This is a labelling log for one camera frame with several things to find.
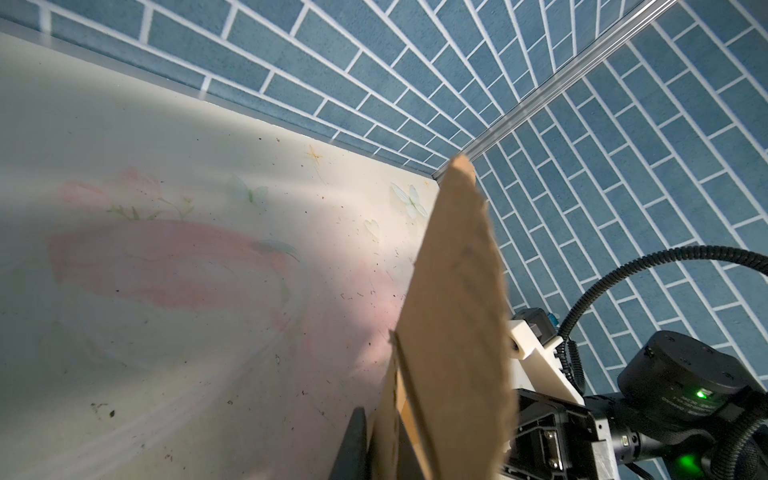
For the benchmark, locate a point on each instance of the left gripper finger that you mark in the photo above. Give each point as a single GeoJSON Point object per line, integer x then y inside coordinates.
{"type": "Point", "coordinates": [351, 462]}

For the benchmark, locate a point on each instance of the brown cardboard paper box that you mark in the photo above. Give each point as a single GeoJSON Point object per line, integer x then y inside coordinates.
{"type": "Point", "coordinates": [451, 351]}

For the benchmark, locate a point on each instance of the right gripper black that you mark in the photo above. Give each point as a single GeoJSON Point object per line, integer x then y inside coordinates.
{"type": "Point", "coordinates": [556, 439]}

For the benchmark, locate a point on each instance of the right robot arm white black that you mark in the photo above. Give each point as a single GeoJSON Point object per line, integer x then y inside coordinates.
{"type": "Point", "coordinates": [695, 408]}

